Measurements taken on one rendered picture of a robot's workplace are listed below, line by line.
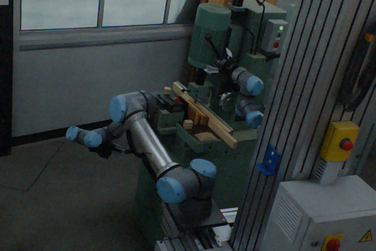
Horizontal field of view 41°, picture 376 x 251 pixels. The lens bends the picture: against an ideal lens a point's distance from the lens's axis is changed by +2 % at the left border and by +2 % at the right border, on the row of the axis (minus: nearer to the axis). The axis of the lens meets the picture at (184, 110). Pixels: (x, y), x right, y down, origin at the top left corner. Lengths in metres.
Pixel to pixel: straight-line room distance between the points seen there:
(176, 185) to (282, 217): 0.44
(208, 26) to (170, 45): 1.74
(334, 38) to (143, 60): 2.73
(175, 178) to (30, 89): 2.02
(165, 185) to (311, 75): 0.72
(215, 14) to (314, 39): 0.95
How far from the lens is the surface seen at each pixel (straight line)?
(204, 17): 2.53
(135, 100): 2.13
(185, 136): 2.60
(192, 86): 2.71
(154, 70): 4.26
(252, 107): 2.13
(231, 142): 2.53
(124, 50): 4.00
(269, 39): 2.68
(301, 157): 1.75
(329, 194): 1.78
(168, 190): 1.97
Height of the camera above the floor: 2.16
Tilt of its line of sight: 27 degrees down
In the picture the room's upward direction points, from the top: 11 degrees clockwise
